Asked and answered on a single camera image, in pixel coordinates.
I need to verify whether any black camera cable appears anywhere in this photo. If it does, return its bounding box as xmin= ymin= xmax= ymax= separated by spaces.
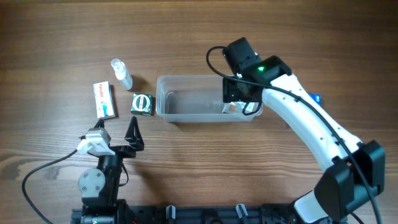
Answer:
xmin=21 ymin=149 xmax=78 ymax=224
xmin=205 ymin=45 xmax=383 ymax=224

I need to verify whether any white Panadol box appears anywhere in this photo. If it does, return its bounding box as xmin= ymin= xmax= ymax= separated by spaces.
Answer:
xmin=93 ymin=81 xmax=116 ymax=119

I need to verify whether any green Zam-Buk box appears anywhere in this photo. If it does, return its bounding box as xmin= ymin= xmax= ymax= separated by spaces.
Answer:
xmin=131 ymin=93 xmax=154 ymax=116

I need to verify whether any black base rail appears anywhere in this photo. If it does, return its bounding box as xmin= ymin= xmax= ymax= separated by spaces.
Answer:
xmin=71 ymin=203 xmax=289 ymax=224

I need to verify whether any right black camera cable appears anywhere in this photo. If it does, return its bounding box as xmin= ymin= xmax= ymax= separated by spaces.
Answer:
xmin=205 ymin=45 xmax=383 ymax=224

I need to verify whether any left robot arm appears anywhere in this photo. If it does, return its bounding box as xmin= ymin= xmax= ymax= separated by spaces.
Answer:
xmin=71 ymin=116 xmax=144 ymax=224

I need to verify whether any white squeeze bottle clear cap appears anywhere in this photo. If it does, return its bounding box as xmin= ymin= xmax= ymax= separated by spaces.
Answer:
xmin=111 ymin=58 xmax=133 ymax=91

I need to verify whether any white Hansaplast box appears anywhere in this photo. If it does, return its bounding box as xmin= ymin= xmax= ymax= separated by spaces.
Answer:
xmin=222 ymin=101 xmax=246 ymax=114

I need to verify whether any clear plastic container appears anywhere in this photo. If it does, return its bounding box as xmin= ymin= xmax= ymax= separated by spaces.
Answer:
xmin=155 ymin=75 xmax=262 ymax=123

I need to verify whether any blue medicine box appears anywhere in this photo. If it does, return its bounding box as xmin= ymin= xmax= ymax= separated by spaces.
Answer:
xmin=310 ymin=94 xmax=322 ymax=106

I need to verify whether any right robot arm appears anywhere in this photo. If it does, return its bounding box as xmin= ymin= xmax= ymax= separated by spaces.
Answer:
xmin=222 ymin=37 xmax=386 ymax=223

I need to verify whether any left black camera cable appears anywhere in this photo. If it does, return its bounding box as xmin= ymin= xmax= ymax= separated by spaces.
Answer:
xmin=21 ymin=149 xmax=78 ymax=224

